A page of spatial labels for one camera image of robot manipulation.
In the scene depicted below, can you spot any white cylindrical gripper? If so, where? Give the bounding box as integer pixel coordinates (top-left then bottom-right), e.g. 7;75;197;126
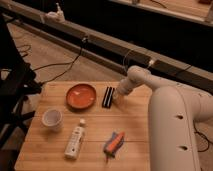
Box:
112;78;137;102

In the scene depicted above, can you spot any black whiteboard eraser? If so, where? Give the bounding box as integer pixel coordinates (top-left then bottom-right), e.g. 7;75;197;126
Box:
102;87;114;108

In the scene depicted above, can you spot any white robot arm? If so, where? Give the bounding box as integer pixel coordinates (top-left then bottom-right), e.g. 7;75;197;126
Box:
114;66;213;171

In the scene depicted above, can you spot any orange plate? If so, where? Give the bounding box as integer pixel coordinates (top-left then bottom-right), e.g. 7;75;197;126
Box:
66;83;96;110

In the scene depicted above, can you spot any white paper cup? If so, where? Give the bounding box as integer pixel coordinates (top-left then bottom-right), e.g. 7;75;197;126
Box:
42;109;63;132

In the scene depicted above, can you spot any white remote control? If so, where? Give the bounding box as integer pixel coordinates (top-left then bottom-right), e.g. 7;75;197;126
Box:
64;119;86;160

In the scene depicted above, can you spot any black tripod stand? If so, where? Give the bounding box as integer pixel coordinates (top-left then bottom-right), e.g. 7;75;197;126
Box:
0;13;43;149

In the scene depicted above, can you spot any long metal rail beam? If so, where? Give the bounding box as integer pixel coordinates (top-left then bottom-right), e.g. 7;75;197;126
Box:
0;0;213;94

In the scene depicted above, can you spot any white cable at rail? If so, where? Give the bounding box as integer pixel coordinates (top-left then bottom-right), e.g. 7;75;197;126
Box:
121;49;156;76

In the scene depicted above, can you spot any black floor cable left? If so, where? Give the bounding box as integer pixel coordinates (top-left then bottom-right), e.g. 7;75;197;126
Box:
14;37;88;84

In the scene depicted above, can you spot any black floor cable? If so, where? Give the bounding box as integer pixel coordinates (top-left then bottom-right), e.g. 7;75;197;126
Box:
14;37;88;84
194;129;213;154

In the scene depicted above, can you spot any white device on rail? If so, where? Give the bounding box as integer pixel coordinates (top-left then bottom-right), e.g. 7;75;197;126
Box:
45;4;65;22

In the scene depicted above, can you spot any black floor cable right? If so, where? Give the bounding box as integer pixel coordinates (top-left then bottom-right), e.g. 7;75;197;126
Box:
194;129;213;154

